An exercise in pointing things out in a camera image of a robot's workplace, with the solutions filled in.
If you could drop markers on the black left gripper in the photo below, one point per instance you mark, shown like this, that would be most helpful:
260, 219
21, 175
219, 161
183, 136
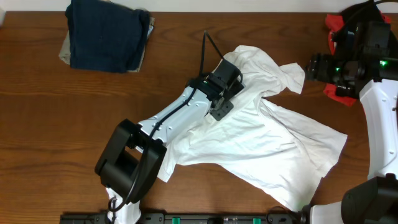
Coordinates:
221, 109

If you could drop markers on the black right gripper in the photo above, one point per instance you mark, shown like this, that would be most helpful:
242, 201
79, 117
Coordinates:
313, 68

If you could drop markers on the white t-shirt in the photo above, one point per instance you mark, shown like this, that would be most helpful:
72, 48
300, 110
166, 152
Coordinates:
279, 151

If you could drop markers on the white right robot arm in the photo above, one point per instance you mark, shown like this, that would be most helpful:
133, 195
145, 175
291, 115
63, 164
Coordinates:
374, 82

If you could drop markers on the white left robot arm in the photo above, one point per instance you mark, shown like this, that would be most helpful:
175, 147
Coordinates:
132, 158

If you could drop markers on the red and black garment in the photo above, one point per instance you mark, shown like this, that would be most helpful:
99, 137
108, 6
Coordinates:
362, 12

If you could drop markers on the folded navy blue garment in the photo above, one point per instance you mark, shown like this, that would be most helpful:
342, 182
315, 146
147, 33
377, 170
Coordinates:
105, 36

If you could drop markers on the folded beige garment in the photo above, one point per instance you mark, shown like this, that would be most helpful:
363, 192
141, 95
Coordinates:
64, 53

